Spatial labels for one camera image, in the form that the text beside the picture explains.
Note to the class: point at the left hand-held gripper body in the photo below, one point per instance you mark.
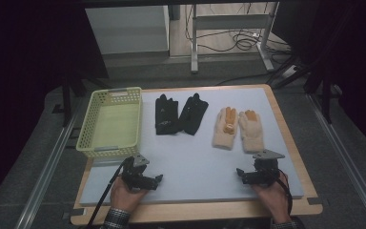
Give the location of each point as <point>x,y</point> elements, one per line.
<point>136,175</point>

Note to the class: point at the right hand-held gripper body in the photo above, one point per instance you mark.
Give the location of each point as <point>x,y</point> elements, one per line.
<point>265,170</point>

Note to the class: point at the beige fluffy glove orange fingers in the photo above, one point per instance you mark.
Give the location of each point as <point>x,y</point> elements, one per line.
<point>251,133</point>
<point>225,130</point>

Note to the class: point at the yellow-green plastic basket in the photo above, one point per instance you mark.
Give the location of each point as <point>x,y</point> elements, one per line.
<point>114,125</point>

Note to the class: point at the black glove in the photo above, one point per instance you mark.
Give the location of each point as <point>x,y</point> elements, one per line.
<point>166,116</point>
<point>192,116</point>

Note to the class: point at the person's left hand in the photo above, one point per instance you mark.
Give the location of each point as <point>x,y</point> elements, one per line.
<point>125,197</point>

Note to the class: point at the person's right hand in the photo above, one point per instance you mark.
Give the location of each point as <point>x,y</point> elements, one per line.
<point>271,198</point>

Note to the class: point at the white foam mat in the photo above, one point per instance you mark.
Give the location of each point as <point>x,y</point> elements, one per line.
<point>190,165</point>

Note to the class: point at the wooden table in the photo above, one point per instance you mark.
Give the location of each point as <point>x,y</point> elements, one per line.
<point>184,213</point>

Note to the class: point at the white power strip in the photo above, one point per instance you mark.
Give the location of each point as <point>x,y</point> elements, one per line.
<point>289,71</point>

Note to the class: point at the dark stand legs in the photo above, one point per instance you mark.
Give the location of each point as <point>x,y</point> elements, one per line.
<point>66,98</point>

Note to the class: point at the dark tripod stand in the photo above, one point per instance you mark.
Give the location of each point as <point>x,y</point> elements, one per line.
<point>317,79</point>

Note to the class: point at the dark curtain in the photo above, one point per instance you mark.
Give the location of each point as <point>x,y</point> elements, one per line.
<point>355,57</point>
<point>22,47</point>

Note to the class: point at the white cabinet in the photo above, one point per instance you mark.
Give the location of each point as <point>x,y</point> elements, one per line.
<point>130,28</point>

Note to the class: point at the metal floor rail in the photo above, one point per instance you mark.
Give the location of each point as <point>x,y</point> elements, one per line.
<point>47,171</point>
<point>346,162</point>

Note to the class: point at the grey metal desk frame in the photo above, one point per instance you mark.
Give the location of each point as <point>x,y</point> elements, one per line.
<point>232,22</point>

